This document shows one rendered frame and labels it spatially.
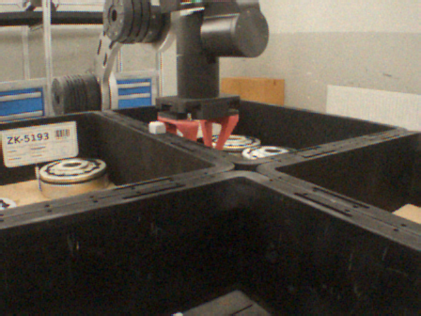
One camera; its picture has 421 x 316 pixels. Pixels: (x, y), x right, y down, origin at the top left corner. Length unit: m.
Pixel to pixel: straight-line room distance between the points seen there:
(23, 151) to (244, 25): 0.40
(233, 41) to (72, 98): 0.98
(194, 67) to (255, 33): 0.09
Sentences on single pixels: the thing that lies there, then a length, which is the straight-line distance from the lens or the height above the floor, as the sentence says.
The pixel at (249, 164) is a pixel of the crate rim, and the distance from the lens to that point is 0.29.
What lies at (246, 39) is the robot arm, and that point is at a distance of 0.40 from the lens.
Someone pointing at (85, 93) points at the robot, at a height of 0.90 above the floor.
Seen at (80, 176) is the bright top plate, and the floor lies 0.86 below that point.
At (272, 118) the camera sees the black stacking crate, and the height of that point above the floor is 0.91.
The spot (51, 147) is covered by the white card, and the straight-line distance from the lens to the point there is 0.61.
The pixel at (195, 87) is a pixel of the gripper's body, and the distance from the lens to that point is 0.45.
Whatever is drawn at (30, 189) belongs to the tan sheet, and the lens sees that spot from 0.58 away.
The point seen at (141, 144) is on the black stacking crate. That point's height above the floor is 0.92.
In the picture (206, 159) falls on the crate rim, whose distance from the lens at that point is 0.30.
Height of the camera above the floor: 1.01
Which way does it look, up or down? 16 degrees down
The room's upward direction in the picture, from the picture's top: straight up
